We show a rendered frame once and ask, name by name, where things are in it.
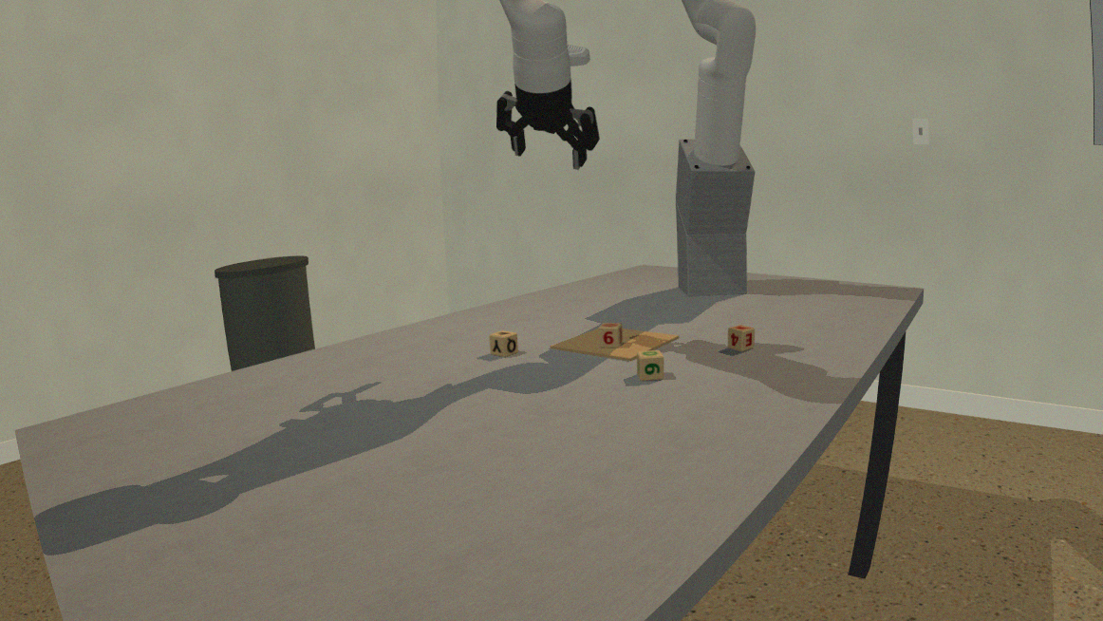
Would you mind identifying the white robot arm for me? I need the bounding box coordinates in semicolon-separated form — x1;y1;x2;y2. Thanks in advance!
499;0;756;165

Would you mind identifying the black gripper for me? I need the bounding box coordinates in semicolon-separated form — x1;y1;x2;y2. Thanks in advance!
496;79;600;170

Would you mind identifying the tan wooden letter block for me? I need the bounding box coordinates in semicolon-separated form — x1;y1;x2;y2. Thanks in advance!
489;330;518;357
638;350;664;381
598;323;623;347
728;325;754;351

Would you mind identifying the tan flat mat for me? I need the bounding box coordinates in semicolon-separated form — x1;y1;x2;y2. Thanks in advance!
552;329;679;361

